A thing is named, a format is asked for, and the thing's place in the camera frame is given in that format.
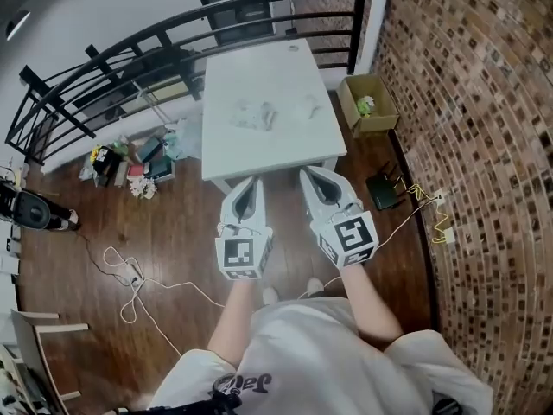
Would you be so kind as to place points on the person's right forearm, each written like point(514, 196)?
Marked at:
point(369, 305)

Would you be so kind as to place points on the open cardboard box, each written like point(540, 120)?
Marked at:
point(376, 117)

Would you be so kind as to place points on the black cabinet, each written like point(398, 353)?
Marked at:
point(235, 4)

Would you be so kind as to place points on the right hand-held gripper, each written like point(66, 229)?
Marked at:
point(350, 234)

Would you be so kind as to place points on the black router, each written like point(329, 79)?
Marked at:
point(384, 188)

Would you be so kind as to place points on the person's white shoe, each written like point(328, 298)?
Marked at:
point(314, 283)
point(270, 295)

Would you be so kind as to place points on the green flat box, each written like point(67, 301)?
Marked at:
point(160, 170)

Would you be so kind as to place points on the wooden chair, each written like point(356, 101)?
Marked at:
point(39, 353)

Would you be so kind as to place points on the black metal railing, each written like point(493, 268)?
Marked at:
point(142, 50)

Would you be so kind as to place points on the green plush toy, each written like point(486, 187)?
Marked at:
point(365, 104)

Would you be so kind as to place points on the white plastic bag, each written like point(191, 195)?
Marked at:
point(186, 138)

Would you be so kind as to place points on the person's left forearm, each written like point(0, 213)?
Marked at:
point(233, 318)

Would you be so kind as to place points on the black box with yellow flowers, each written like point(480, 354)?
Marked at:
point(104, 159)

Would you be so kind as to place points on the white wall socket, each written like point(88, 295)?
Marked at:
point(440, 196)
point(447, 234)

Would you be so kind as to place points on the white power strip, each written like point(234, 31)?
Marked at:
point(131, 270)

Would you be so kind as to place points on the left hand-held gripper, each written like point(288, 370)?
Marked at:
point(242, 255)

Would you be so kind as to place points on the person's white printed t-shirt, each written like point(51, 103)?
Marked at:
point(319, 357)

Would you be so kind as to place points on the white flower bunch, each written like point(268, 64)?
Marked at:
point(142, 187)

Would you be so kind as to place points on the white wet wipe pack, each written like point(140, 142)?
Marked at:
point(252, 115)

